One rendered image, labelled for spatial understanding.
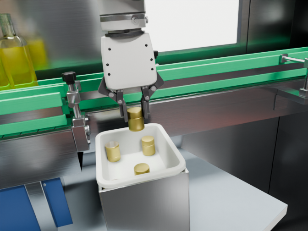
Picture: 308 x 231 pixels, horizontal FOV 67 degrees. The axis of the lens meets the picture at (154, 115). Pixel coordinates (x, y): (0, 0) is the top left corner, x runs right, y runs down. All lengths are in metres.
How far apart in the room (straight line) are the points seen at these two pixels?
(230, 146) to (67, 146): 0.76
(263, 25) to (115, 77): 0.73
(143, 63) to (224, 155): 0.79
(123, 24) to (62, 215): 0.54
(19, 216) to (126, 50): 0.53
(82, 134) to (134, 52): 0.25
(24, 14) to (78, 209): 0.60
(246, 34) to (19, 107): 0.81
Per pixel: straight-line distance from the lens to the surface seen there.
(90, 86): 0.65
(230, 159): 1.17
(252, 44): 1.03
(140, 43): 0.44
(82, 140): 0.59
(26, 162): 0.63
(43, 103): 0.58
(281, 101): 0.88
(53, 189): 0.69
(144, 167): 0.50
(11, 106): 0.60
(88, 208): 0.79
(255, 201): 0.79
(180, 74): 0.69
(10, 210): 0.75
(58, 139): 0.59
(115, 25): 0.42
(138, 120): 0.48
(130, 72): 0.44
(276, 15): 1.08
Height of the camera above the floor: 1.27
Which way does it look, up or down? 23 degrees down
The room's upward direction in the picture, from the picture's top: 5 degrees counter-clockwise
